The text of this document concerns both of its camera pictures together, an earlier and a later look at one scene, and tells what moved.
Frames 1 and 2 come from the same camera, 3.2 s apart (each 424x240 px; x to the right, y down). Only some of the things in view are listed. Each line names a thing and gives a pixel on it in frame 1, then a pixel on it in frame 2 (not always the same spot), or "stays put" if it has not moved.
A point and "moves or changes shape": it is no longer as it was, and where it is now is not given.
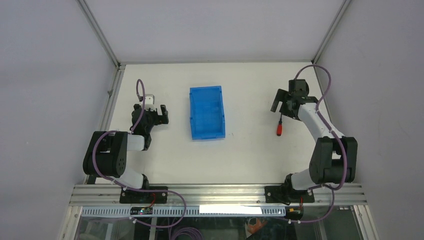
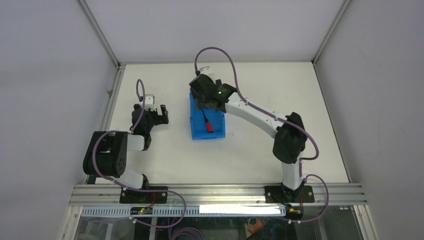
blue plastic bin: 207,116 stays put
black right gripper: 279,97 -> 198,106
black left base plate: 139,197 stays put
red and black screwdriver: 279,127 moves or changes shape
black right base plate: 286,194 stays put
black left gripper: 159,119 stays put
